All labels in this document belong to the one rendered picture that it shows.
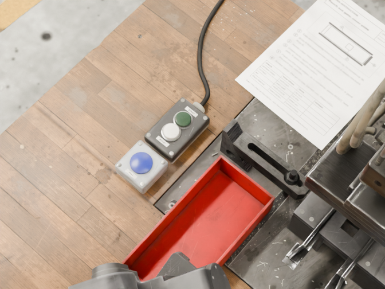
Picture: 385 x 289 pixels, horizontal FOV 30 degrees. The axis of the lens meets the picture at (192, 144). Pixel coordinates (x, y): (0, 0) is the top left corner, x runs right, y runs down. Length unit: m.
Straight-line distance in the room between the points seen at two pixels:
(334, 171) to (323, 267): 0.26
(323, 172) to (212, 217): 0.28
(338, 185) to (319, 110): 0.34
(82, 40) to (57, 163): 1.22
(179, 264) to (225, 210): 0.35
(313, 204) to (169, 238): 0.25
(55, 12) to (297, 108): 1.37
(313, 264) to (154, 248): 0.27
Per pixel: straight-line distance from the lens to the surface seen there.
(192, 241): 1.24
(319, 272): 1.25
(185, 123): 1.28
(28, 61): 2.47
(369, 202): 1.00
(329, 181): 1.04
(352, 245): 1.19
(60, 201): 1.28
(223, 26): 1.43
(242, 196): 1.27
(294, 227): 1.24
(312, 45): 1.42
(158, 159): 1.26
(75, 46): 2.47
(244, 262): 1.24
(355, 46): 1.44
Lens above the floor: 2.10
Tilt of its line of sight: 66 degrees down
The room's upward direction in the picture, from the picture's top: 3 degrees clockwise
